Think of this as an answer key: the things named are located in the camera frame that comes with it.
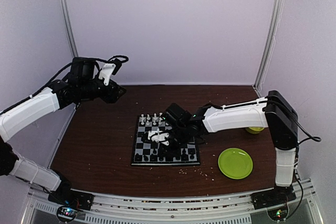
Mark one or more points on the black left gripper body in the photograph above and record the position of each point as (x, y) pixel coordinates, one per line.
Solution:
(87, 91)

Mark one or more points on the green bowl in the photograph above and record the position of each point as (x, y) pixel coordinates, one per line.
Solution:
(254, 130)

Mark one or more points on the black bishop piece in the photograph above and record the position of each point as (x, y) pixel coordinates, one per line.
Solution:
(152, 158)

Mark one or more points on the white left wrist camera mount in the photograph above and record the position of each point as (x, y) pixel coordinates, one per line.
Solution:
(106, 72)

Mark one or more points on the aluminium frame post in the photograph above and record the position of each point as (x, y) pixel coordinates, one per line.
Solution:
(269, 45)
(68, 28)

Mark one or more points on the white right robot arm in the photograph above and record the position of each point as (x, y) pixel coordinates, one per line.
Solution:
(272, 112)

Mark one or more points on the front aluminium rail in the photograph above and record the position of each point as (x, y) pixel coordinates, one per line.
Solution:
(231, 208)

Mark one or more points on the black and white chessboard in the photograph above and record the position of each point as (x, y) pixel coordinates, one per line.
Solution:
(152, 147)

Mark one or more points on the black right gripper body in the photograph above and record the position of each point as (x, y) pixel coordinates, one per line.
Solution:
(182, 137)

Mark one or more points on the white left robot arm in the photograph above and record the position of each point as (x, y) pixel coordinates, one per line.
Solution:
(83, 79)

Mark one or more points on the right aluminium frame post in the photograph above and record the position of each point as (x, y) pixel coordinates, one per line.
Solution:
(269, 45)

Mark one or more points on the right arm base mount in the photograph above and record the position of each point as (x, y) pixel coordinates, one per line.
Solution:
(275, 201)

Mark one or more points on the left aluminium frame post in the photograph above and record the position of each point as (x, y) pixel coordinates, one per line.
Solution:
(68, 28)

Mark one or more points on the green plate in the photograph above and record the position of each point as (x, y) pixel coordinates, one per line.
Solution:
(235, 163)

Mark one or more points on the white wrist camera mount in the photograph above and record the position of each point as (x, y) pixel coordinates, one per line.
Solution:
(159, 137)
(106, 72)

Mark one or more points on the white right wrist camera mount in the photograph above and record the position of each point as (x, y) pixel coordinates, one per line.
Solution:
(159, 137)

